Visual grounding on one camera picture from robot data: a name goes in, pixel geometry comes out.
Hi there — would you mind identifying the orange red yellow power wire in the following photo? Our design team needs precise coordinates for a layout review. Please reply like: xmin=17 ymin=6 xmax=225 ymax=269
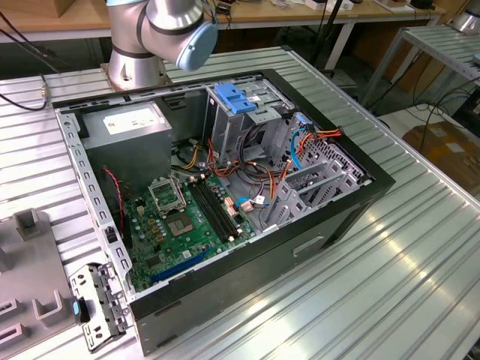
xmin=298 ymin=126 xmax=344 ymax=151

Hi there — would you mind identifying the grey metal disk bay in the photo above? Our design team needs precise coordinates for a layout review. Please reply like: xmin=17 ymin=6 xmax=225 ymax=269
xmin=260 ymin=159 xmax=368 ymax=234

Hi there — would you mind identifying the black RAM slot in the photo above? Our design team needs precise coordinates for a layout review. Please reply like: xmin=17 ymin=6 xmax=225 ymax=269
xmin=197 ymin=180 xmax=238 ymax=239
xmin=193 ymin=181 xmax=234 ymax=241
xmin=188 ymin=182 xmax=230 ymax=243
xmin=201 ymin=178 xmax=242 ymax=236

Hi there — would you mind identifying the CPU socket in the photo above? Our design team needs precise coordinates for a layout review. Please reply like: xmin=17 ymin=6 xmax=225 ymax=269
xmin=166 ymin=211 xmax=196 ymax=238

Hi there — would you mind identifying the metal socket cover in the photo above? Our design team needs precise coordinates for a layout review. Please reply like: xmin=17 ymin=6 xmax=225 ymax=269
xmin=148 ymin=175 xmax=188 ymax=219

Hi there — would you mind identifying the blue plastic cage latch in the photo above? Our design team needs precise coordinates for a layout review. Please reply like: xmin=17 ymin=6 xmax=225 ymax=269
xmin=214 ymin=84 xmax=259 ymax=116

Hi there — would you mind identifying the green motherboard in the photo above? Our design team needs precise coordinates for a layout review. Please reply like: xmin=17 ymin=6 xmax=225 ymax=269
xmin=123 ymin=172 xmax=260 ymax=293

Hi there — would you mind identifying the black PC case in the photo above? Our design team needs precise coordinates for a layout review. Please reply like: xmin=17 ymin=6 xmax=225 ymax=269
xmin=51 ymin=67 xmax=397 ymax=357

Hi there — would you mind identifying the blue expansion slot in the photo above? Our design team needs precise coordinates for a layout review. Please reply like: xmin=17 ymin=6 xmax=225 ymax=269
xmin=149 ymin=247 xmax=212 ymax=287

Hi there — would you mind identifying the grey power supply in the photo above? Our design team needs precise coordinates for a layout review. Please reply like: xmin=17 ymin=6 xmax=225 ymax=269
xmin=78 ymin=100 xmax=173 ymax=196

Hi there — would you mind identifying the black case fan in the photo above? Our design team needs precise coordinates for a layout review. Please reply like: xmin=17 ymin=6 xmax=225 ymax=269
xmin=100 ymin=166 xmax=132 ymax=251

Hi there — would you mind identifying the black stand pole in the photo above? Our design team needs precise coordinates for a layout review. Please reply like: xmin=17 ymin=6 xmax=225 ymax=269
xmin=310 ymin=0 xmax=344 ymax=71

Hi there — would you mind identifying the grey metal slot retainer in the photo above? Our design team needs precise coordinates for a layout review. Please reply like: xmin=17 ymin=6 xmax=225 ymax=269
xmin=68 ymin=261 xmax=131 ymax=354

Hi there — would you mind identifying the black latch with blue button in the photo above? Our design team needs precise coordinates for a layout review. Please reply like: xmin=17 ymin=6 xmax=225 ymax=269
xmin=70 ymin=297 xmax=92 ymax=324

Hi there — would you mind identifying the large cardboard box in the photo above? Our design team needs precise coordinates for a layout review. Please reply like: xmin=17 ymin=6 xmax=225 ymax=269
xmin=403 ymin=120 xmax=480 ymax=188

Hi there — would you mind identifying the grey parts rack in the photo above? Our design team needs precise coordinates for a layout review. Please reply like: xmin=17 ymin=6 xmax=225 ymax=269
xmin=0 ymin=208 xmax=76 ymax=360

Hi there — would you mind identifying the wooden desk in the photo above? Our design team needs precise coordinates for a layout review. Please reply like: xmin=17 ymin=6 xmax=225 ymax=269
xmin=0 ymin=0 xmax=447 ymax=72

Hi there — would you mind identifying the metal slat side table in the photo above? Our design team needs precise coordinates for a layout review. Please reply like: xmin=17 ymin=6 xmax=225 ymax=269
xmin=361 ymin=25 xmax=480 ymax=110

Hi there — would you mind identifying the small cardboard box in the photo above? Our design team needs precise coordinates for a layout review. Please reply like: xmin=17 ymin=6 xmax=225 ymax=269
xmin=54 ymin=0 xmax=78 ymax=19

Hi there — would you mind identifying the orange red wire bundle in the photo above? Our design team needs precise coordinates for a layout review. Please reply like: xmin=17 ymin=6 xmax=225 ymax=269
xmin=205 ymin=144 xmax=293 ymax=200

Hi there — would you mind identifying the short blue board cable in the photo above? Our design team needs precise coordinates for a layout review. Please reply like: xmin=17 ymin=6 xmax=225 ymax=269
xmin=235 ymin=194 xmax=272 ymax=207

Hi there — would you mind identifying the yellow black wire bundle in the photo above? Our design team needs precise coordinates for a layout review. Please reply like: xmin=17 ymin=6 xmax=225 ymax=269
xmin=171 ymin=137 xmax=206 ymax=174

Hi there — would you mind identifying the blue data wire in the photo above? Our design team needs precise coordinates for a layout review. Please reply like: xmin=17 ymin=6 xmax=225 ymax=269
xmin=289 ymin=112 xmax=313 ymax=170

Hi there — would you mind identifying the red black twisted wire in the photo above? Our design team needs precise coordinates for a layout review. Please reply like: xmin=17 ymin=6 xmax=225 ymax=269
xmin=101 ymin=167 xmax=127 ymax=226

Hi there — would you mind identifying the black cable with metal plug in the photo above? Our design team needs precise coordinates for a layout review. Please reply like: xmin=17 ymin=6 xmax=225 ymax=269
xmin=0 ymin=73 xmax=50 ymax=112

